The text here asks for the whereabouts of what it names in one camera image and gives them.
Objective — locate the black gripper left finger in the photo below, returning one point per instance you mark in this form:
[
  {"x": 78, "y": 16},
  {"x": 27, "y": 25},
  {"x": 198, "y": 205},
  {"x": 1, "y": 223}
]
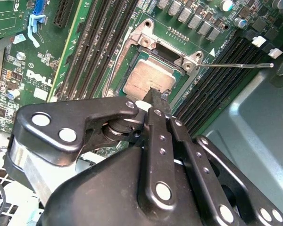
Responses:
[{"x": 61, "y": 117}]

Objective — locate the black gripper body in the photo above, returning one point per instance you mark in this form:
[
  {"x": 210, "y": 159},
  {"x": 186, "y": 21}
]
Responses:
[{"x": 96, "y": 200}]

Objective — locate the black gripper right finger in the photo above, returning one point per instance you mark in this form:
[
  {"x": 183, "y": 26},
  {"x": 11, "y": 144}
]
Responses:
[{"x": 193, "y": 162}]

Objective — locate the metal socket cover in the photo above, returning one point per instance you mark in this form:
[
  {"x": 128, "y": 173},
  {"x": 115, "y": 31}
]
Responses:
[{"x": 141, "y": 105}]

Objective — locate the silver CPU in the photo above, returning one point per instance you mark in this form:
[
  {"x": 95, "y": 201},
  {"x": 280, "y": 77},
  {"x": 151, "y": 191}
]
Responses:
[{"x": 148, "y": 75}]

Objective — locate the metal locking lever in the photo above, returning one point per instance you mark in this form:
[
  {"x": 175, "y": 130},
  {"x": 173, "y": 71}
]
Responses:
[{"x": 257, "y": 65}]

